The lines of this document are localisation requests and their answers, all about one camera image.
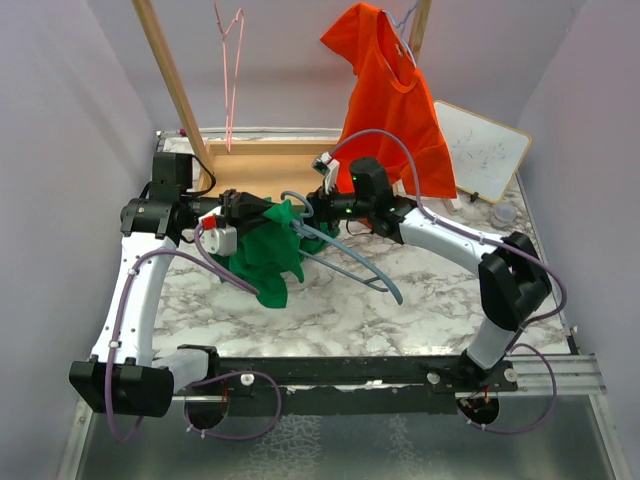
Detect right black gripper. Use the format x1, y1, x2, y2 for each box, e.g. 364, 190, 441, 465
289, 179, 373, 242

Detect blue grey plastic hanger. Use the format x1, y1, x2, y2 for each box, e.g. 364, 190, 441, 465
279, 189, 405, 306

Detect green t shirt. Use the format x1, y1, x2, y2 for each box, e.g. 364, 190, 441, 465
212, 200, 328, 309

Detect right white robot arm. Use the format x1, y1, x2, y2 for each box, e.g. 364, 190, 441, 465
305, 153, 551, 391

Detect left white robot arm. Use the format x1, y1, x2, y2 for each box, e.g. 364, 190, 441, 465
69, 152, 273, 418

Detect orange t shirt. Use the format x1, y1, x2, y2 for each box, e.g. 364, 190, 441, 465
321, 2, 456, 198

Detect lilac hanger under orange shirt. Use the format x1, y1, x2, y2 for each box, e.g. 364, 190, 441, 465
386, 0, 420, 67

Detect wooden clothes rack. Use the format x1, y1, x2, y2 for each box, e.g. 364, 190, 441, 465
130, 0, 434, 201

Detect small whiteboard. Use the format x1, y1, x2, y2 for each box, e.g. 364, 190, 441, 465
434, 101, 532, 203

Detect clear plastic cup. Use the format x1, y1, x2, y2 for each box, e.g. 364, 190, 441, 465
490, 202, 518, 229

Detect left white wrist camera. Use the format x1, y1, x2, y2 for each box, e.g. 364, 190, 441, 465
199, 213, 238, 257

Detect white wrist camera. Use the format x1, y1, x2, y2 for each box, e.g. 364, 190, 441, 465
312, 152, 340, 194
199, 213, 238, 257

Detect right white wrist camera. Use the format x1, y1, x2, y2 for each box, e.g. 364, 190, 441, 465
312, 152, 340, 194

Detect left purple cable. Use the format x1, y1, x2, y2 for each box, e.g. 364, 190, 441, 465
104, 222, 282, 445

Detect purple cable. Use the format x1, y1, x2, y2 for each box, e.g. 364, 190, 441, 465
329, 128, 569, 435
104, 222, 282, 445

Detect pink wire hanger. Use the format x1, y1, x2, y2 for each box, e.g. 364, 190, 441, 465
214, 1, 245, 153

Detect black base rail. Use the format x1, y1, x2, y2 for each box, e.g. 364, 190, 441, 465
179, 355, 517, 417

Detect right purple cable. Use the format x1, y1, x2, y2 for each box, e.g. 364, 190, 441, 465
329, 128, 569, 435

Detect aluminium frame rail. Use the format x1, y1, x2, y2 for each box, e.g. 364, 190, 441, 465
509, 354, 606, 396

